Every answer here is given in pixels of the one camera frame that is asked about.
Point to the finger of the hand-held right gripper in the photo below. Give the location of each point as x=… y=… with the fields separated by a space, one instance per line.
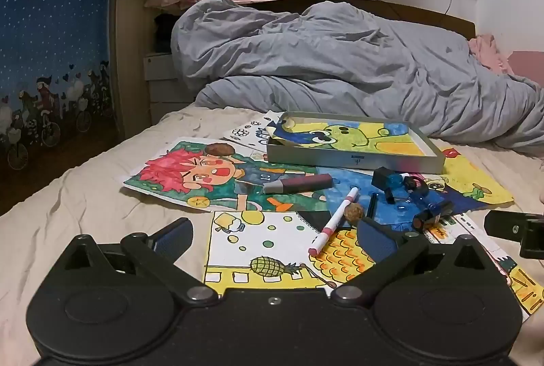
x=505 y=225

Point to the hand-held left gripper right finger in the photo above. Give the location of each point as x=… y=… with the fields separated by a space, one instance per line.
x=376 y=240

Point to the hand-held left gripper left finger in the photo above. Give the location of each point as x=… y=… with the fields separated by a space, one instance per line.
x=172 y=236

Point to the white and pink marker pen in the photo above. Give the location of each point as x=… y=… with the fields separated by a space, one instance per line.
x=333 y=221

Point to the black lipstick tube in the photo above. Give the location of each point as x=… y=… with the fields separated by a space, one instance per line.
x=429 y=217

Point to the teal bottle with white cap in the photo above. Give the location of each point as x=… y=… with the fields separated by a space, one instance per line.
x=397 y=180

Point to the maroon and grey thick marker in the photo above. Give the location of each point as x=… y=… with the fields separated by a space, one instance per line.
x=297 y=182

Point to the silver tin box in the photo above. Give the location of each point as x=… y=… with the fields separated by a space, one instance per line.
x=318 y=160

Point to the brown ball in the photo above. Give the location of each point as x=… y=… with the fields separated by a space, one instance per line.
x=352 y=214

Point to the short black stick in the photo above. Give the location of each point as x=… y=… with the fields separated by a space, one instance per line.
x=372 y=204

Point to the yellow frog drawing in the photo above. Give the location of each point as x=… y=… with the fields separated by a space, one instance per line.
x=467 y=179

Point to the black cube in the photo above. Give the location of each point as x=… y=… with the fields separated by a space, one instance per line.
x=382 y=179

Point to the red-haired character drawing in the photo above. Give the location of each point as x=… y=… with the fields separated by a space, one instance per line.
x=178 y=175

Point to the blue droplet drawing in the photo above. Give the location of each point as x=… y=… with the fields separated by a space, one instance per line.
x=352 y=179

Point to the black round cap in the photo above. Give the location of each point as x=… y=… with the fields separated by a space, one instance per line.
x=410 y=182

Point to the pineapple drawing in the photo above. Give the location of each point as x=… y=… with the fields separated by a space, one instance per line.
x=255 y=238

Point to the green frog drawing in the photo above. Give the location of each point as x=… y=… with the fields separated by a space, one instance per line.
x=340 y=136

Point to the black and white colouring sheet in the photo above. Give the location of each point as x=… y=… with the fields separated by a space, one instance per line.
x=246 y=132

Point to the pink pillow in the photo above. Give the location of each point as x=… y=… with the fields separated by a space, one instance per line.
x=527 y=66

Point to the white nightstand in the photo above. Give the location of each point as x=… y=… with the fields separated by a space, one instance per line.
x=161 y=68

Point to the grey duvet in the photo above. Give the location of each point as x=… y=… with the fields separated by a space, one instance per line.
x=318 y=64

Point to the beige wooden panel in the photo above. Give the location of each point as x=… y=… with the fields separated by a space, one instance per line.
x=127 y=51

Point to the brown wooden headboard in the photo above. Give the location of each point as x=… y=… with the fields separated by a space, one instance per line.
x=425 y=13

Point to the blue printed curtain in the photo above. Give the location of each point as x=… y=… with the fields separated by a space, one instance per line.
x=51 y=30

